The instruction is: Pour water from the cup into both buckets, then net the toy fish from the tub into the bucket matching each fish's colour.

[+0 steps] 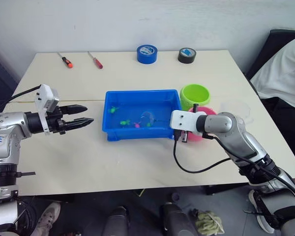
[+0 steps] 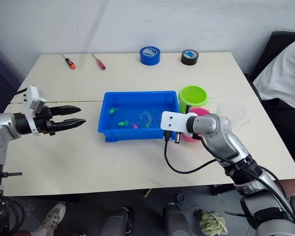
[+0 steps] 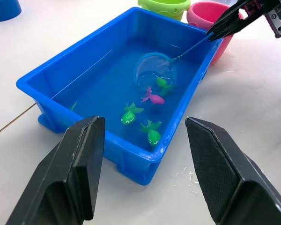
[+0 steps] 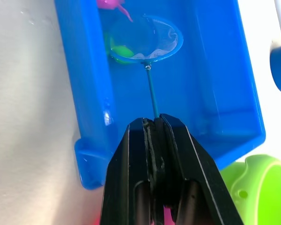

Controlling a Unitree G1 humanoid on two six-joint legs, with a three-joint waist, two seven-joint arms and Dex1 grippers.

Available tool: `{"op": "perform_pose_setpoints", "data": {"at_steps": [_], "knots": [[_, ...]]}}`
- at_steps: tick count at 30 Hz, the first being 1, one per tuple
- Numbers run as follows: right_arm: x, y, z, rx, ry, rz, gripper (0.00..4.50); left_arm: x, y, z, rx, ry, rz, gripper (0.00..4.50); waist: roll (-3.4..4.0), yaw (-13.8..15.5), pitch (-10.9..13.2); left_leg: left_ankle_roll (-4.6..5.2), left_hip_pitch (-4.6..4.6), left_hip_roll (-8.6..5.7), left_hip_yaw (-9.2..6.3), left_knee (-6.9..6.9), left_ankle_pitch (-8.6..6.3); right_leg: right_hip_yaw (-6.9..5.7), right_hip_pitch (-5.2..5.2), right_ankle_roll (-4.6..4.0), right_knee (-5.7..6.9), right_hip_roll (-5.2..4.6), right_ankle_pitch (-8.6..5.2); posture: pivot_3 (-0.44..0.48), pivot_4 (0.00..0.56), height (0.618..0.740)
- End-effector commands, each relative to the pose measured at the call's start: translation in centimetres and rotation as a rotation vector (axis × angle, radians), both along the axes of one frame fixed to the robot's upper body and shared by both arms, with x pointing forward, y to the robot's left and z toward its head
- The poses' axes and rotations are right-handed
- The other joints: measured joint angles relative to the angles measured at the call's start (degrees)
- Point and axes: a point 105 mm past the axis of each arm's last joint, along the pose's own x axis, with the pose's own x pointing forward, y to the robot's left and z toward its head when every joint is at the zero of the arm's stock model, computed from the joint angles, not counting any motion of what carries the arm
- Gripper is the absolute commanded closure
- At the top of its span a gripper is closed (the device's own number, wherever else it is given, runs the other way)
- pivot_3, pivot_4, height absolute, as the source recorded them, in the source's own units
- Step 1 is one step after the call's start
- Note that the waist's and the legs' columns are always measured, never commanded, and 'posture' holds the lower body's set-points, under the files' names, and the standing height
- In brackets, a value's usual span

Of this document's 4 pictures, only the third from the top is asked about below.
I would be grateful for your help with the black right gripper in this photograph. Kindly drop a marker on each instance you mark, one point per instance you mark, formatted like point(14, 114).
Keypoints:
point(275, 22)

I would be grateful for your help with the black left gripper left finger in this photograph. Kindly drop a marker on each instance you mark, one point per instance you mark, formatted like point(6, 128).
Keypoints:
point(68, 178)

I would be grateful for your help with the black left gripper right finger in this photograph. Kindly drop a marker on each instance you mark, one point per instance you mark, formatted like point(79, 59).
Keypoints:
point(224, 178)

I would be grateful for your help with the small blue fishing net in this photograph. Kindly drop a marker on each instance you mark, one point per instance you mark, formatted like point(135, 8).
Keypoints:
point(194, 47)

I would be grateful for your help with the pink toy bucket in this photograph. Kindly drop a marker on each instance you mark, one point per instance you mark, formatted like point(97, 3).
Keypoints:
point(201, 14)

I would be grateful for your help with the green toy bucket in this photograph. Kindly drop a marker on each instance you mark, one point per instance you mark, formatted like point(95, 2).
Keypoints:
point(164, 6)

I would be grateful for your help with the green toy fish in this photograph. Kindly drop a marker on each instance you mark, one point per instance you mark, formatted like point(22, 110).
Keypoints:
point(162, 83)
point(128, 116)
point(153, 136)

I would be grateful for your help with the pink toy fish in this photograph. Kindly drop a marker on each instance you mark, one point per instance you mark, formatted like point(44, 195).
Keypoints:
point(157, 99)

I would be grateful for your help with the blue plastic tub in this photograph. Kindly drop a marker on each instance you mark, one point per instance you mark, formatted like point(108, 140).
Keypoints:
point(61, 70)

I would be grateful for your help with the blue plastic cup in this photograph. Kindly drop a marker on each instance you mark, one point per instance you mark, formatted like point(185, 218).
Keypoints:
point(2, 9)

